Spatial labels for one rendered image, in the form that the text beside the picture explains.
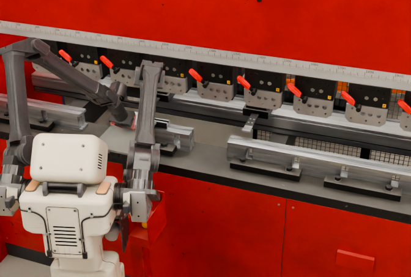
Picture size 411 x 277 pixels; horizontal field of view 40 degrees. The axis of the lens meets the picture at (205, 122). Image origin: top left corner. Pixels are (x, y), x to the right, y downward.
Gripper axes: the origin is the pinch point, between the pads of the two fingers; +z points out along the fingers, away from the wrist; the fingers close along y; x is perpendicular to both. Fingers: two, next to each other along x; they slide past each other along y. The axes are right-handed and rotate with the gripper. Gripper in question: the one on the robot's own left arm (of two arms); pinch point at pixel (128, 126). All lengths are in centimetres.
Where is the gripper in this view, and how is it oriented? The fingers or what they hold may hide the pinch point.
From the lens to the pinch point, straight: 248.1
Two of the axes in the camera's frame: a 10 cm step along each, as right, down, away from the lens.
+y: -9.4, -1.6, 3.1
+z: 1.8, 5.1, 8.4
